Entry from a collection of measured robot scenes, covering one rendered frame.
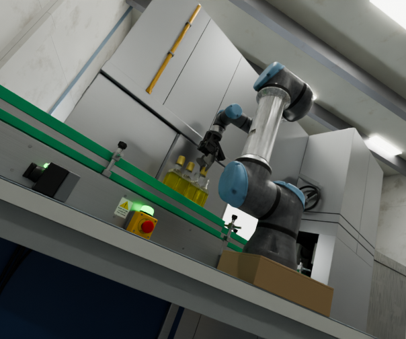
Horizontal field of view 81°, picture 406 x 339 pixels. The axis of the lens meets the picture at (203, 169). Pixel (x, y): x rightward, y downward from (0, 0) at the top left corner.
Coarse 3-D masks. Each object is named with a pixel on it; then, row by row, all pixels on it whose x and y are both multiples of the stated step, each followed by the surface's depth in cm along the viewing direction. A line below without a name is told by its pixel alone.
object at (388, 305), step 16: (384, 256) 457; (384, 272) 452; (400, 272) 460; (384, 288) 443; (400, 288) 455; (384, 304) 434; (400, 304) 446; (368, 320) 414; (384, 320) 425; (400, 320) 436; (384, 336) 417; (400, 336) 428
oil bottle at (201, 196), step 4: (200, 188) 116; (204, 188) 117; (200, 192) 115; (204, 192) 117; (196, 196) 115; (200, 196) 115; (204, 196) 117; (196, 200) 114; (200, 200) 115; (204, 200) 116; (200, 204) 115
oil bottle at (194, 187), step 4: (192, 180) 115; (192, 184) 113; (196, 184) 115; (192, 188) 113; (196, 188) 115; (188, 192) 112; (192, 192) 113; (196, 192) 114; (188, 196) 112; (192, 196) 113; (192, 200) 113
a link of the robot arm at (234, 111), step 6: (228, 108) 118; (234, 108) 117; (240, 108) 119; (222, 114) 123; (228, 114) 119; (234, 114) 117; (240, 114) 118; (222, 120) 124; (228, 120) 122; (234, 120) 121; (240, 120) 121; (240, 126) 123
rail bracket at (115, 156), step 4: (120, 144) 80; (124, 144) 81; (120, 148) 80; (124, 148) 81; (116, 152) 79; (120, 152) 80; (112, 156) 78; (116, 156) 77; (120, 156) 75; (112, 160) 78; (116, 160) 79; (108, 164) 78; (112, 164) 78; (108, 168) 77; (104, 172) 76; (108, 172) 77; (104, 176) 77; (108, 176) 77
